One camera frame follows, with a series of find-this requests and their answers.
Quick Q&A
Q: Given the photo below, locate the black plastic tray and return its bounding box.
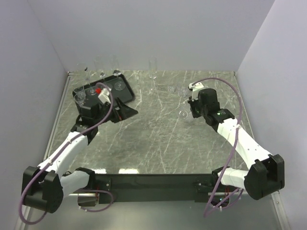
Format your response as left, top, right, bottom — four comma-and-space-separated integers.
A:
84, 74, 135, 102

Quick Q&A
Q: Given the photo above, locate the tall clear cylinder glass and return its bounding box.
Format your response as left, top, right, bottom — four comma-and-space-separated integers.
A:
149, 57, 157, 79

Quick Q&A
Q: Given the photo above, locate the small clear shot glass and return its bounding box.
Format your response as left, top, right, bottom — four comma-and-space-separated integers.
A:
74, 92, 86, 106

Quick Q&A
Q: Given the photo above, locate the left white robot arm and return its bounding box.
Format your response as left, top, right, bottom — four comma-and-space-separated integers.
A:
21, 98, 138, 213

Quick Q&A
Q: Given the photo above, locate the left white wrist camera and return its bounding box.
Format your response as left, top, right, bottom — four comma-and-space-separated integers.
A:
95, 88, 111, 104

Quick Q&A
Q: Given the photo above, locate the small clear tumbler glass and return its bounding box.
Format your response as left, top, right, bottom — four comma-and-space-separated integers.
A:
73, 86, 86, 96

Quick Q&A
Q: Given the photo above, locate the tiny clear shot glass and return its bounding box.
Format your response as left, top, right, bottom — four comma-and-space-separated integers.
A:
168, 85, 176, 93

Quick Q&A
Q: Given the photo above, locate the round clear stemless glass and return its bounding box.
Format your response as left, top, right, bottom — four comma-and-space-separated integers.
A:
110, 55, 126, 91

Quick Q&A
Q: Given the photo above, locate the clear ribbed tumbler glass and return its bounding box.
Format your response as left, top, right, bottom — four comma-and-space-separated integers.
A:
178, 110, 192, 120

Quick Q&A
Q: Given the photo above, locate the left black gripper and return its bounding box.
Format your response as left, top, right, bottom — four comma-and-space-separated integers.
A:
94, 97, 138, 125

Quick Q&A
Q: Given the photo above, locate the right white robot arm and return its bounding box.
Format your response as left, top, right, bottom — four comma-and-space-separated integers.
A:
188, 87, 285, 200

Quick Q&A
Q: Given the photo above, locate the clear stemmed wine glass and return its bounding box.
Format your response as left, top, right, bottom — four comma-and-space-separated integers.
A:
77, 63, 96, 96

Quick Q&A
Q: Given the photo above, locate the clear faceted small glass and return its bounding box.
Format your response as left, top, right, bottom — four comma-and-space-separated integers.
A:
178, 87, 189, 97

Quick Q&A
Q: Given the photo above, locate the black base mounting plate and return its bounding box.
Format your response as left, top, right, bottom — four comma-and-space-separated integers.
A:
67, 173, 231, 207

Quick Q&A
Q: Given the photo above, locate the aluminium frame rail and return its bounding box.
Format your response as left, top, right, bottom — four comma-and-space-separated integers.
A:
13, 71, 74, 230

